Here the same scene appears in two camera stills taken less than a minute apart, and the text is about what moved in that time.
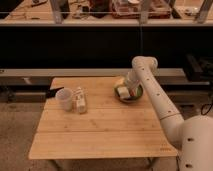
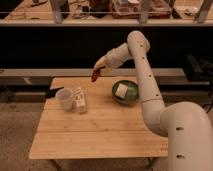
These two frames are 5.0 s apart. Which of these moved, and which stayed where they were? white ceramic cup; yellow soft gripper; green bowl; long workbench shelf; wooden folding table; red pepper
Moved: red pepper; yellow soft gripper
Stayed: white ceramic cup; green bowl; long workbench shelf; wooden folding table
